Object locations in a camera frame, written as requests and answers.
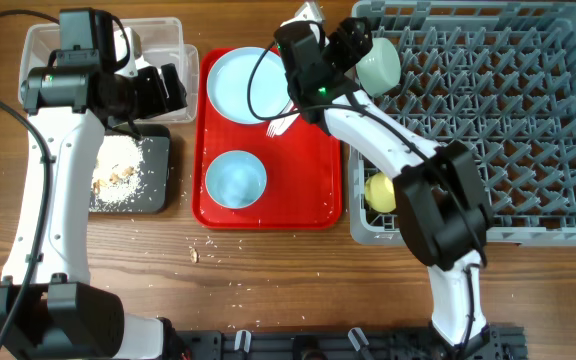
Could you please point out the red serving tray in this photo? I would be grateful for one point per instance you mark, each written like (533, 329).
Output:
(304, 189)

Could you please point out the nut scrap on table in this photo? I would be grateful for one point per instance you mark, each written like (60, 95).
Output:
(194, 256)

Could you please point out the white plastic fork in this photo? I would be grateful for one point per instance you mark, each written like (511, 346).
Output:
(275, 123)

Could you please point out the light blue bowl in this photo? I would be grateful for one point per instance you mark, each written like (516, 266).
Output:
(236, 179)

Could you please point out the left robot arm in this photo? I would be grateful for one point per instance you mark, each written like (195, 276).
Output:
(48, 307)

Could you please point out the black plastic tray bin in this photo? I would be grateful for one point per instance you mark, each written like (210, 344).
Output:
(155, 142)

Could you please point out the yellow plastic cup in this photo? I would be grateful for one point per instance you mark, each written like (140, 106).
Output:
(379, 193)

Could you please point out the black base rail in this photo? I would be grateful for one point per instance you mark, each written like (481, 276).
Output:
(495, 343)

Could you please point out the food scraps and rice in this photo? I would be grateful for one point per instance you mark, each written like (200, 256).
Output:
(116, 174)

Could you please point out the mint green bowl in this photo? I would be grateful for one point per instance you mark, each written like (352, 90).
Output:
(380, 69)

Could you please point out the clear plastic bin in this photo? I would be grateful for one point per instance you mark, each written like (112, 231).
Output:
(155, 41)

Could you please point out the white plastic spoon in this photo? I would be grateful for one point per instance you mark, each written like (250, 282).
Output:
(285, 125)

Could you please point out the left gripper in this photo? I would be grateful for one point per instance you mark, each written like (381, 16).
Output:
(157, 102)

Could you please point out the grey dishwasher rack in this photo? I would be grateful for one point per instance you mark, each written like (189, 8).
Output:
(501, 78)

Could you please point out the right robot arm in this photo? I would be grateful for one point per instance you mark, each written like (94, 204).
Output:
(442, 207)

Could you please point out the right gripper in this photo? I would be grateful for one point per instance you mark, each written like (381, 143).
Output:
(361, 43)

